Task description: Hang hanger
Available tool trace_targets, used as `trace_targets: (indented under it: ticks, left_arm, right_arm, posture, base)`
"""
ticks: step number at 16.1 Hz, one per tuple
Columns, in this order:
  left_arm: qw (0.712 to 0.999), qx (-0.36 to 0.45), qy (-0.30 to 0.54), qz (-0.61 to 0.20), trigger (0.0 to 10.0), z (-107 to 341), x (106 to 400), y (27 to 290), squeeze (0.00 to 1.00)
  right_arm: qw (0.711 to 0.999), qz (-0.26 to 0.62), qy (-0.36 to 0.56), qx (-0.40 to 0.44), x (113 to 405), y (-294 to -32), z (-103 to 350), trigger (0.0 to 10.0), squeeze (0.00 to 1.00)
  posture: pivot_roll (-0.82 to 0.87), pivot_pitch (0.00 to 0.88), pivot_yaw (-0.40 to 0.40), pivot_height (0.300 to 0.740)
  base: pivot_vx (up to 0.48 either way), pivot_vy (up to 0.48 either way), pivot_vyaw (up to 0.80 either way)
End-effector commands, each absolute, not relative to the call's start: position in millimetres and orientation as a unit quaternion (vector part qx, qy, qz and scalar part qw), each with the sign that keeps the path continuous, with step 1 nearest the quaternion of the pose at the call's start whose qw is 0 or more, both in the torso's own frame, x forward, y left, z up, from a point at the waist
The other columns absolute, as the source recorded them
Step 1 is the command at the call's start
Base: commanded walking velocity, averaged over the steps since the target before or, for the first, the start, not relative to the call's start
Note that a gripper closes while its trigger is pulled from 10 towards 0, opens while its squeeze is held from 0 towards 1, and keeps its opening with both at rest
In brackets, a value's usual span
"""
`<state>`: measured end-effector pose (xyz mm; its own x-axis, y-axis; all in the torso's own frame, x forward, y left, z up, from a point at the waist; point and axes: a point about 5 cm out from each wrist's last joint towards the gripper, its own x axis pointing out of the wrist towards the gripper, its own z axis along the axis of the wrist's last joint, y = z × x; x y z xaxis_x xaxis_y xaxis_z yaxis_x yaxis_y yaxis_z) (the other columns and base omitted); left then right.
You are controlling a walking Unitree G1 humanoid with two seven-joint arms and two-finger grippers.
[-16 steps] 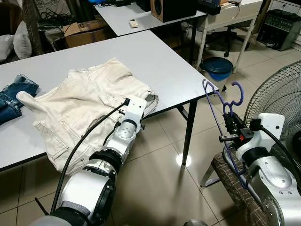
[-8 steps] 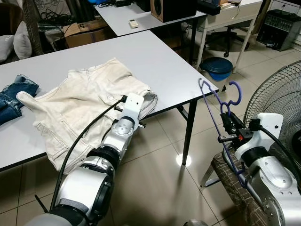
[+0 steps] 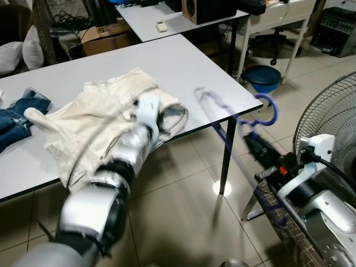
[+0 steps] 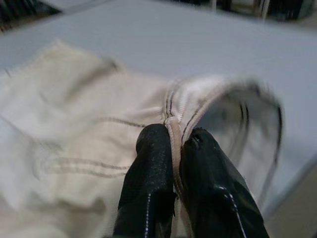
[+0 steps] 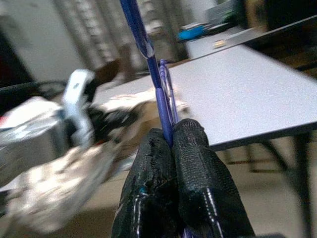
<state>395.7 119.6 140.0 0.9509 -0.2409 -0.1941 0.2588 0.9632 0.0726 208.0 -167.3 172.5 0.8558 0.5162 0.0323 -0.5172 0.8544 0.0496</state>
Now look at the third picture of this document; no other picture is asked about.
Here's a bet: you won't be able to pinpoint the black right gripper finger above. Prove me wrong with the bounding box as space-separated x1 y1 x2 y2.
248 135 281 163
245 140 277 170

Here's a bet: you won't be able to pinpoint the purple plastic hanger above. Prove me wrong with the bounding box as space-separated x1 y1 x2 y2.
194 87 291 228

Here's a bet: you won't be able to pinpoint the cream cotton shorts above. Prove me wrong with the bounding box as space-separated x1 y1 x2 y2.
23 67 189 190

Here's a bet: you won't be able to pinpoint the large white table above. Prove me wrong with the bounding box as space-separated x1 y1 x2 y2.
0 33 268 222

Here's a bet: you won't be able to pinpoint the black standing fan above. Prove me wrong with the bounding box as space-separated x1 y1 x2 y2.
293 71 356 184

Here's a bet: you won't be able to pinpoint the blue round bin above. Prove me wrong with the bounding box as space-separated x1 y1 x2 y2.
240 65 282 96

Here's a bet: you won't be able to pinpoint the plain brown cardboard box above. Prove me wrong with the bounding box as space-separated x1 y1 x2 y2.
79 21 140 57

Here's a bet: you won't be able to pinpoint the small white table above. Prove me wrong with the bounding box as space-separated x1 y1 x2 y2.
116 0 249 76

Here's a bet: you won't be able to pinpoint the black office chair base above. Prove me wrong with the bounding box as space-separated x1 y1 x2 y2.
248 28 304 66

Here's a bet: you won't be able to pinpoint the grey robot foot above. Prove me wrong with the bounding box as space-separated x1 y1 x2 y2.
220 258 249 267

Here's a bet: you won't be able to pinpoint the wooden black speaker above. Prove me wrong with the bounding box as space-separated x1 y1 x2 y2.
182 0 238 25

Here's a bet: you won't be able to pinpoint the beige desk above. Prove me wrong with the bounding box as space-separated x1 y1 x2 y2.
236 0 326 84

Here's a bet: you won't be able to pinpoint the black audio amplifier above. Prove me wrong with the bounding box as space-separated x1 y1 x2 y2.
310 7 356 58

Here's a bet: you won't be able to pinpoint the blue denim jeans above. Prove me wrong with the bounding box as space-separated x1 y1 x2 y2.
0 87 52 154

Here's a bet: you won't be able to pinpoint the upright grey pillow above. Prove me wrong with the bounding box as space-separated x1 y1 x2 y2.
22 25 45 70

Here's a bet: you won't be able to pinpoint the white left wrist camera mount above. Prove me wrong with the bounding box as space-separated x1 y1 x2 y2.
135 92 163 132

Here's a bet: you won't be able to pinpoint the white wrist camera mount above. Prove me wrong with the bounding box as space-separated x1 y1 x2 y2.
135 92 163 132
276 133 335 202

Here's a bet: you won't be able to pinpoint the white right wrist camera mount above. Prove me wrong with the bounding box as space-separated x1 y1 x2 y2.
276 133 335 202

